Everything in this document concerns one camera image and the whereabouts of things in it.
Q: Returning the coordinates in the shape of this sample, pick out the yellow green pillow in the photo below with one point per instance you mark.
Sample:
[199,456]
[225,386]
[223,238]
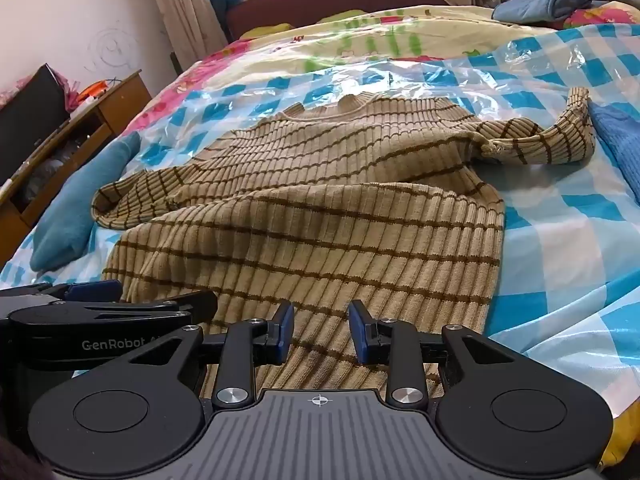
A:
[265,31]
[350,16]

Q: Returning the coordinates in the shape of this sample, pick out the teal knit garment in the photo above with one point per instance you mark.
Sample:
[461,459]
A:
[75,210]

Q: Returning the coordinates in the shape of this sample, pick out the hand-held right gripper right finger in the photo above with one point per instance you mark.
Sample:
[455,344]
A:
[357,335]

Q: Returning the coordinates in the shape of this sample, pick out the orange small object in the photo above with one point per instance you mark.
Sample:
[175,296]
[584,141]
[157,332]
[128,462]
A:
[94,89]

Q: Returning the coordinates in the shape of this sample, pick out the beige brown striped sweater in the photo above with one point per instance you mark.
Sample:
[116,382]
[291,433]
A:
[300,200]

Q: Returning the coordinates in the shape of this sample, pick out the floral quilt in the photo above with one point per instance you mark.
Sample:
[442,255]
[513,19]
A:
[350,35]

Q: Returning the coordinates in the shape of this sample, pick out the wooden cabinet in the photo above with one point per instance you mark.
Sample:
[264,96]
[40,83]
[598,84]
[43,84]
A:
[120,105]

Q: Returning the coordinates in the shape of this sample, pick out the pink plastic bag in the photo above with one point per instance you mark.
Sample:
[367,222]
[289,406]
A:
[68,87]

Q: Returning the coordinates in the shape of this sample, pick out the folded blue towel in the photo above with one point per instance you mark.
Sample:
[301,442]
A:
[550,2]

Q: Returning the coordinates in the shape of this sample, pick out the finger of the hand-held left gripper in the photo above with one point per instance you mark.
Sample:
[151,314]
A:
[95,291]
[50,317]

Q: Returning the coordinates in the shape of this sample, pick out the blue ribbed knit garment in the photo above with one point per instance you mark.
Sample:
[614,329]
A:
[617,145]

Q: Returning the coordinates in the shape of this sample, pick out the blue white checked plastic sheet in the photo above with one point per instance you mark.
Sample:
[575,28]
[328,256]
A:
[575,270]

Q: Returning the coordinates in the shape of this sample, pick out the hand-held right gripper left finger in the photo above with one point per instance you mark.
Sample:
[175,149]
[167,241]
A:
[286,332]

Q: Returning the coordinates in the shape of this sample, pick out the black monitor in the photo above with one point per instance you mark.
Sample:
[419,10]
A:
[30,115]

